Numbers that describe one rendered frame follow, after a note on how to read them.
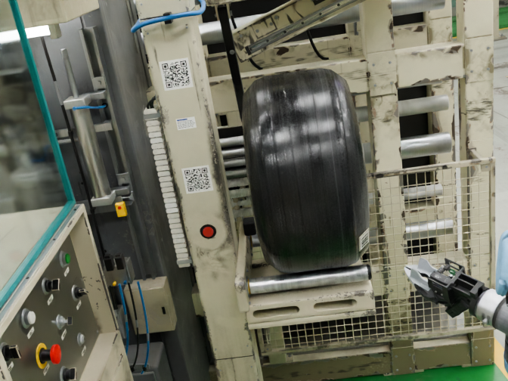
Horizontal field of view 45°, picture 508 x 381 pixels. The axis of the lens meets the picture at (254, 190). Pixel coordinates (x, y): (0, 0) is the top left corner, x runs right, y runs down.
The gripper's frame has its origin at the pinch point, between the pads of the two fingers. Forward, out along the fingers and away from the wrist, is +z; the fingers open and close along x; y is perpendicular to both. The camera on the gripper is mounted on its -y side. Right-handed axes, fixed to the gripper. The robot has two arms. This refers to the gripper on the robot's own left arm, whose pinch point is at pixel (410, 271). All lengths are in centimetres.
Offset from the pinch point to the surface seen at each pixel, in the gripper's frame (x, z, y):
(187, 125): 12, 55, 38
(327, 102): -11.9, 26.2, 36.3
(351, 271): 3.3, 18.8, -9.1
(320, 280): 10.7, 23.9, -8.5
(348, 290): 6.9, 18.3, -13.3
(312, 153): 0.4, 21.9, 31.3
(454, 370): -34, 25, -122
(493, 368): -45, 14, -124
